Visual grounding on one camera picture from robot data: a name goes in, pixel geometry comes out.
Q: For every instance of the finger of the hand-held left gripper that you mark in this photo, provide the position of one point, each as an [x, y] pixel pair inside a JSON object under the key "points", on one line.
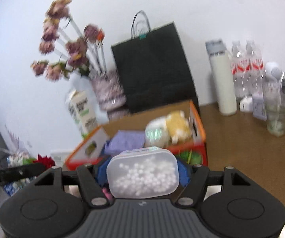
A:
{"points": [[26, 170]]}

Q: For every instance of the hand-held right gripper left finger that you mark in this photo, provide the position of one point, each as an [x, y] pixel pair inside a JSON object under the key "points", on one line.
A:
{"points": [[102, 172]]}

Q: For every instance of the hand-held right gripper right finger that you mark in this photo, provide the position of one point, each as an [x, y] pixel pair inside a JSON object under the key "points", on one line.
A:
{"points": [[183, 172]]}

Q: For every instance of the translucent container of white beads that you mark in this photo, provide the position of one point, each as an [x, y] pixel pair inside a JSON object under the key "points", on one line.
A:
{"points": [[142, 173]]}

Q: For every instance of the red orange cardboard box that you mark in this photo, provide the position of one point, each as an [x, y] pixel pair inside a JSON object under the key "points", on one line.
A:
{"points": [[130, 124]]}

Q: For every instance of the wooden desktop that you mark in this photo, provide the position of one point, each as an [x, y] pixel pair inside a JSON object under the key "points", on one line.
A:
{"points": [[244, 148]]}

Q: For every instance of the pile of colourful packets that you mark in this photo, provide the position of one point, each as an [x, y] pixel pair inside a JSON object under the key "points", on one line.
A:
{"points": [[16, 159]]}

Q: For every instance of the red artificial flower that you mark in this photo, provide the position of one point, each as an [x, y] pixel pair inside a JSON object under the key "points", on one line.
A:
{"points": [[44, 160]]}

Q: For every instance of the white paper box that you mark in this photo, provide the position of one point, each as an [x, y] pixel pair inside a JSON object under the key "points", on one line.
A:
{"points": [[59, 156]]}

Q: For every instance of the purple cloth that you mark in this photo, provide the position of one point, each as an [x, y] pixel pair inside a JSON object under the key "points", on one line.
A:
{"points": [[126, 141]]}

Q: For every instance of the yellow white plush toy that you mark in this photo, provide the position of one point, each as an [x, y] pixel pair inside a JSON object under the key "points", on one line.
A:
{"points": [[179, 126]]}

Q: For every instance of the iridescent green white pouch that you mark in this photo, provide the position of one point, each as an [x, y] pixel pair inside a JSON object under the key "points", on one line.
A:
{"points": [[156, 132]]}

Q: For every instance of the white milk carton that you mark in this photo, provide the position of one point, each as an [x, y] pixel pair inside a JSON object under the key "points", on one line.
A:
{"points": [[84, 111]]}

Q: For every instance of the patterned purple vase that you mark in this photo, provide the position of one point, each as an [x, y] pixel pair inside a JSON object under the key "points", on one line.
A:
{"points": [[107, 89]]}

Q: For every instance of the white charger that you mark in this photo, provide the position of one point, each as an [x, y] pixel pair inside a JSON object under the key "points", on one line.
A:
{"points": [[246, 104]]}

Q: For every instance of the small lilac box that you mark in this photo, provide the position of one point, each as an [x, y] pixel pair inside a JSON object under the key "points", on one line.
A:
{"points": [[259, 106]]}

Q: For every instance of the white bottle with grey lid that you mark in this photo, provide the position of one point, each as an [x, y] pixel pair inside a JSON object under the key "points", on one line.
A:
{"points": [[223, 79]]}

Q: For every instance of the black paper bag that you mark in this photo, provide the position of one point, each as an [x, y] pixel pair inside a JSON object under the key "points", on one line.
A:
{"points": [[155, 74]]}

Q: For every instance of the clear glass cup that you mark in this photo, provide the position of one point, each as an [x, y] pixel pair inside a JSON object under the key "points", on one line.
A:
{"points": [[278, 114]]}

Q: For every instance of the clear red label water bottle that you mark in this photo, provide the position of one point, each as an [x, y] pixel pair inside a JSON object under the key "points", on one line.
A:
{"points": [[255, 69], [239, 72]]}

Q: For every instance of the dried pink flower bouquet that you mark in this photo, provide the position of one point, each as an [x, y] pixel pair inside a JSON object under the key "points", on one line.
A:
{"points": [[76, 52]]}

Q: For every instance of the white round device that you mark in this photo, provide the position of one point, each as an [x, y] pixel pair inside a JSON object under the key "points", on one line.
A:
{"points": [[272, 70]]}

